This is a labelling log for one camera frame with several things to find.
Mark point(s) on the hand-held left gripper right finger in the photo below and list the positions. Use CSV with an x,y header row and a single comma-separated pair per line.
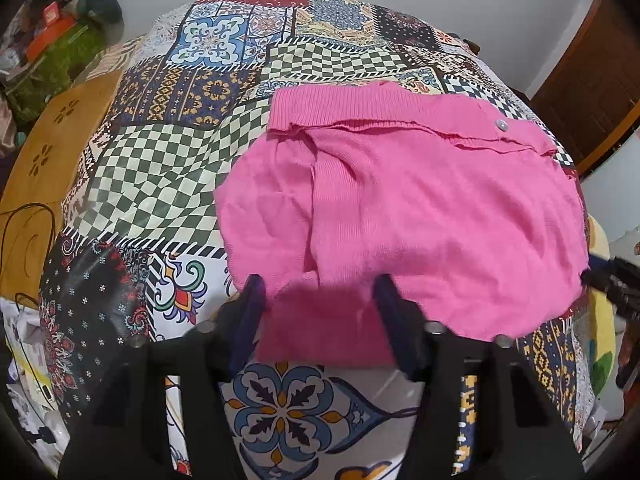
x,y
387,305

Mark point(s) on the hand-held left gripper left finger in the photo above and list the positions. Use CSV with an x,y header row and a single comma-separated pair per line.
x,y
252,305

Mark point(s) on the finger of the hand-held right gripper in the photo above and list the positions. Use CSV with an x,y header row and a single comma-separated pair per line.
x,y
615,290
599,260

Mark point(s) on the pink buttoned shirt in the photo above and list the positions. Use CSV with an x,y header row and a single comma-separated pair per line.
x,y
425,210

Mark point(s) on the yellow printed cushion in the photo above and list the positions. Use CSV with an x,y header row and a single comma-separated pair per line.
x,y
600,320

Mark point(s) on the patchwork printed blanket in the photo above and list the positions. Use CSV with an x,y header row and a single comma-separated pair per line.
x,y
165,180

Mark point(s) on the brown wooden door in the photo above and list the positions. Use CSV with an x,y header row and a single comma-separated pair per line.
x,y
590,75

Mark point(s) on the pile of white papers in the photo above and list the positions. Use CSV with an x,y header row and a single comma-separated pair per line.
x,y
30,360

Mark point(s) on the wooden lap board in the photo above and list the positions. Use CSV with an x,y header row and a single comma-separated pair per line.
x,y
60,160

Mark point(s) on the green patterned bag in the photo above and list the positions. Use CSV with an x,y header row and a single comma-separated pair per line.
x,y
50,75

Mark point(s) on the orange box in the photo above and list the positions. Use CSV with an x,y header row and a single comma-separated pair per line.
x,y
47,30

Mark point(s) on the grey jacket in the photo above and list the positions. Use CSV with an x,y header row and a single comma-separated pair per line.
x,y
95,0

